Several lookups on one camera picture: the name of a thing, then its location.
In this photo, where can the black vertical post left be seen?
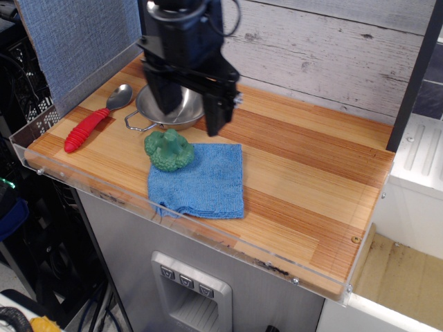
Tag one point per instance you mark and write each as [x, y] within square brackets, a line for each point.
[145, 19]

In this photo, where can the white toy sink unit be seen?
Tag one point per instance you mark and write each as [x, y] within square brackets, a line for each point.
[399, 278]

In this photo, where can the black vertical post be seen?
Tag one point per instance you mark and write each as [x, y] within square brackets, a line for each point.
[423, 59]
[145, 19]

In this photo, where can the clear acrylic guard rail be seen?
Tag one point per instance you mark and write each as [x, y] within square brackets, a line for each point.
[312, 177]

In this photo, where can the blue fabric panel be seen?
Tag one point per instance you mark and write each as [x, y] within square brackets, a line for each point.
[80, 45]

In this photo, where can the green toy broccoli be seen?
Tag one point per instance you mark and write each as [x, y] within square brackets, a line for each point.
[168, 151]

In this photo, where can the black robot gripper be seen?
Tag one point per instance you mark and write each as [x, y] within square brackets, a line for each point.
[184, 49]

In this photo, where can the black plastic crate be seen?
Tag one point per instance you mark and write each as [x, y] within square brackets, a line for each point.
[25, 94]

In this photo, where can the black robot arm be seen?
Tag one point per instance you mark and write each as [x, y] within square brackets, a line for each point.
[182, 43]

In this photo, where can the red handled metal spoon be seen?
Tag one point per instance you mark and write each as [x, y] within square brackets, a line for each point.
[120, 98]

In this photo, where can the black vertical post right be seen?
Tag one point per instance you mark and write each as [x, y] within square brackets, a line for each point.
[423, 59]

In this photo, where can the blue microfiber cloth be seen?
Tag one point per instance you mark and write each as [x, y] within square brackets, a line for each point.
[210, 187]

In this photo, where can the stainless steel pot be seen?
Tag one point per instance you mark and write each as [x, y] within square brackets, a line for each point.
[189, 111]

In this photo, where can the silver toy fridge cabinet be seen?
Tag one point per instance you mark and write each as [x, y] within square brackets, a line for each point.
[127, 241]

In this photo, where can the toy water dispenser panel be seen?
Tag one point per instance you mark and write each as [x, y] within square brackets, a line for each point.
[192, 299]

